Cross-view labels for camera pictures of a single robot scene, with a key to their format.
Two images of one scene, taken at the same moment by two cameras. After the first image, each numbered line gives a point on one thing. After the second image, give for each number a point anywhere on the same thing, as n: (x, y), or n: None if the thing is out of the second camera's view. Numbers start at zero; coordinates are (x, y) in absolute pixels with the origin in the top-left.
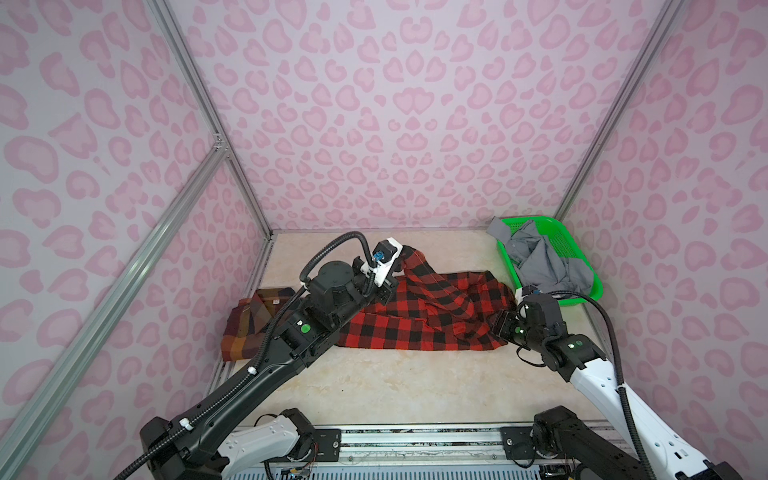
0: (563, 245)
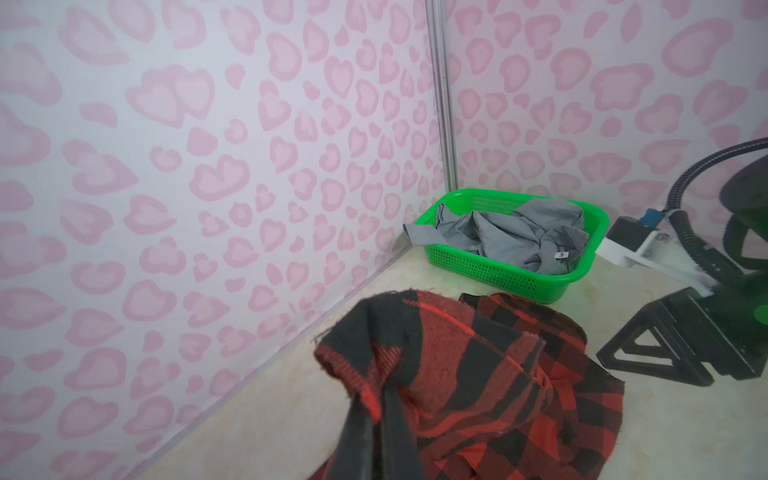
0: (540, 287)
